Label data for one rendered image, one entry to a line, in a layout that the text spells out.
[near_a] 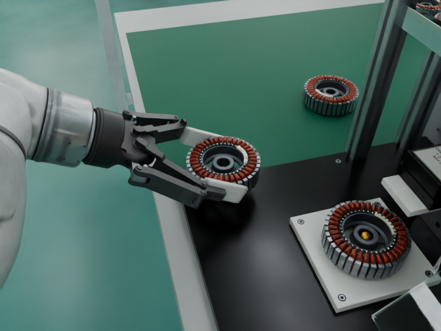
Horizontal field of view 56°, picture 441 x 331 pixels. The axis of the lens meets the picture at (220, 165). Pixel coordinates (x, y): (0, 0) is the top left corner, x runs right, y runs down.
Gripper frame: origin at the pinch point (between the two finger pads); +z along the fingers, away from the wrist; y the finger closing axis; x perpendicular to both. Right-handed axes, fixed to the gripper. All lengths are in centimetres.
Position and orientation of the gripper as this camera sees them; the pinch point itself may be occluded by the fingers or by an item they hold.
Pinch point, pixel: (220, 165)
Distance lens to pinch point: 63.1
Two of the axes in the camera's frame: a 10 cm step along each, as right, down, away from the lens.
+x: 4.7, -7.3, -5.0
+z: 8.4, 1.9, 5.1
